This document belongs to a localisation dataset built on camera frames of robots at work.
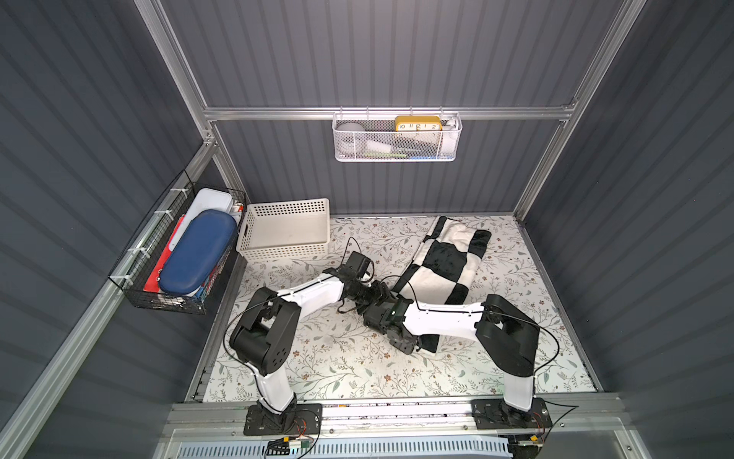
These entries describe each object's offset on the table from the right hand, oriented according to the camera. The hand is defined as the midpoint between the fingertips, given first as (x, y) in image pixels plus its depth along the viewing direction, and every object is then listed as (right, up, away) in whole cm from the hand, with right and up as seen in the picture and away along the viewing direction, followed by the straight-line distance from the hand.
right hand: (415, 331), depth 88 cm
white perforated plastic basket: (-49, +33, +27) cm, 65 cm away
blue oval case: (-55, +26, -20) cm, 64 cm away
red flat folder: (-64, +19, -23) cm, 70 cm away
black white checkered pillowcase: (+11, +18, +14) cm, 25 cm away
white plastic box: (-60, +40, -10) cm, 72 cm away
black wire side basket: (-65, +21, -27) cm, 73 cm away
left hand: (-7, +7, -2) cm, 10 cm away
